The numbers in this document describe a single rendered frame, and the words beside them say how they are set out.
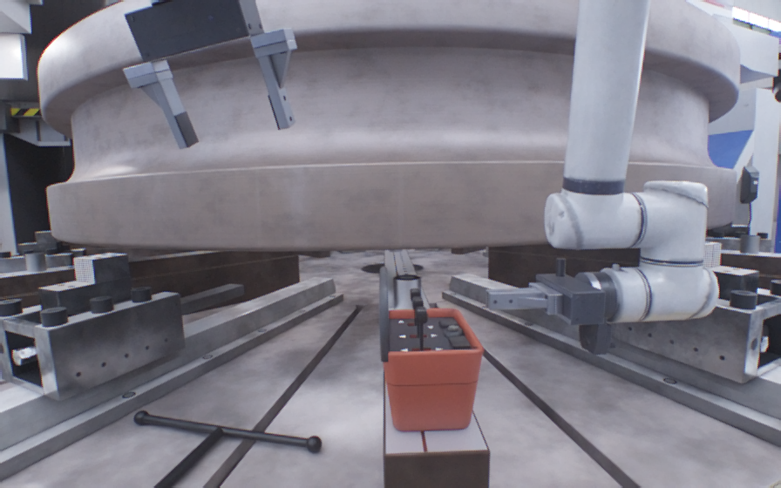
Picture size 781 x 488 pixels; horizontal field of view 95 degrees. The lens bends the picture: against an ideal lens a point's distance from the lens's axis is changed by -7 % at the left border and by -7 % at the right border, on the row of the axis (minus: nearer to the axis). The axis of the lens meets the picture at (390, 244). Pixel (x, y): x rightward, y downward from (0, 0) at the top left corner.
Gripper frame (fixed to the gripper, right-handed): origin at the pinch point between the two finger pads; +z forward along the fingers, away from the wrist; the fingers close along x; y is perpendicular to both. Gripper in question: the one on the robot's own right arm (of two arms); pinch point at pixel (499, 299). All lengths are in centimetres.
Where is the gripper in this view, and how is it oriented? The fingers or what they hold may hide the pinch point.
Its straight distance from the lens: 62.3
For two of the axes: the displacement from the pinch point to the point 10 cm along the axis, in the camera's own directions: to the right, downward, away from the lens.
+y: -0.2, -9.9, -1.2
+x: 0.2, 1.2, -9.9
